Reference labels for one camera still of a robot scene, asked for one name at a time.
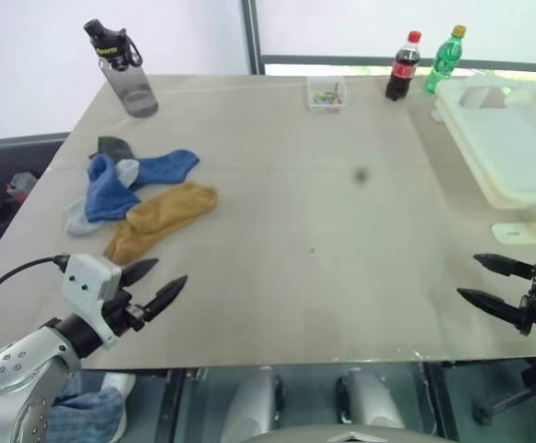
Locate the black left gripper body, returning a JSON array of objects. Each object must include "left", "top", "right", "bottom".
[{"left": 102, "top": 288, "right": 151, "bottom": 338}]

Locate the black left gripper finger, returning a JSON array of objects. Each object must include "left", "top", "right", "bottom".
[
  {"left": 140, "top": 274, "right": 189, "bottom": 324},
  {"left": 120, "top": 257, "right": 160, "bottom": 290}
]

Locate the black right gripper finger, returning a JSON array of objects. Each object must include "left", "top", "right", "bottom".
[
  {"left": 457, "top": 287, "right": 523, "bottom": 327},
  {"left": 472, "top": 253, "right": 536, "bottom": 281}
]

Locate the mustard yellow sock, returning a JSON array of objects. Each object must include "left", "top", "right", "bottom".
[
  {"left": 125, "top": 182, "right": 220, "bottom": 237},
  {"left": 103, "top": 220, "right": 170, "bottom": 265}
]

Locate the small clear plastic box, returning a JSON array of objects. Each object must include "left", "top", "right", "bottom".
[{"left": 305, "top": 76, "right": 348, "bottom": 114}]

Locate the white shoe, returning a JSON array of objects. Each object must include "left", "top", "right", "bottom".
[{"left": 100, "top": 372, "right": 137, "bottom": 440}]

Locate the blue sock grey toe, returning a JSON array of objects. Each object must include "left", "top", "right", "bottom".
[
  {"left": 113, "top": 149, "right": 201, "bottom": 190},
  {"left": 66, "top": 154, "right": 142, "bottom": 238}
]

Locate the black table leg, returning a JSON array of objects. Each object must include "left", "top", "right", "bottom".
[
  {"left": 153, "top": 367, "right": 188, "bottom": 443},
  {"left": 420, "top": 362, "right": 460, "bottom": 443}
]

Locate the white plastic dish rack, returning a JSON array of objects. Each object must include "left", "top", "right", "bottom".
[{"left": 431, "top": 73, "right": 536, "bottom": 211}]

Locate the dark grey sock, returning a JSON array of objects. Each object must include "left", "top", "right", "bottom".
[{"left": 94, "top": 136, "right": 136, "bottom": 162}]

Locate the silver left robot leg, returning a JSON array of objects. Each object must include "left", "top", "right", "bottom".
[{"left": 220, "top": 367, "right": 285, "bottom": 436}]

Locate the silver robot leg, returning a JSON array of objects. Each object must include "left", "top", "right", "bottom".
[
  {"left": 220, "top": 367, "right": 285, "bottom": 436},
  {"left": 335, "top": 367, "right": 407, "bottom": 431}
]

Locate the red and grey tool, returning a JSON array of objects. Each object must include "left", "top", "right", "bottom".
[{"left": 6, "top": 171, "right": 39, "bottom": 203}]

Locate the silver right robot leg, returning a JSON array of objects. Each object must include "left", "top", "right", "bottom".
[{"left": 335, "top": 367, "right": 407, "bottom": 431}]

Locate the dark grey side cabinet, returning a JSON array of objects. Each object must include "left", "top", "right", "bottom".
[{"left": 0, "top": 132, "right": 71, "bottom": 253}]

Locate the grey sports water bottle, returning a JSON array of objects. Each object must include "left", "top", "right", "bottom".
[{"left": 82, "top": 18, "right": 160, "bottom": 118}]

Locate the grey rounded robot torso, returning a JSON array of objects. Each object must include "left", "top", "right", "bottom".
[{"left": 247, "top": 425, "right": 459, "bottom": 443}]

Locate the green soda bottle yellow cap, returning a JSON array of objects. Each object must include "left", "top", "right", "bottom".
[{"left": 423, "top": 25, "right": 469, "bottom": 95}]

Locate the cola bottle red cap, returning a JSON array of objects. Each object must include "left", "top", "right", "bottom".
[{"left": 385, "top": 30, "right": 423, "bottom": 102}]

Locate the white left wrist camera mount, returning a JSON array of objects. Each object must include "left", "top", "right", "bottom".
[{"left": 61, "top": 252, "right": 124, "bottom": 350}]

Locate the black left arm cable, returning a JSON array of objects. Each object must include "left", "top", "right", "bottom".
[{"left": 0, "top": 254, "right": 70, "bottom": 320}]

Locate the grey window frame rail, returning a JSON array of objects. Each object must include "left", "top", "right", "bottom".
[{"left": 260, "top": 54, "right": 536, "bottom": 75}]

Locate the grey window frame post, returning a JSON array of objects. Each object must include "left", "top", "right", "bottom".
[{"left": 241, "top": 0, "right": 267, "bottom": 76}]

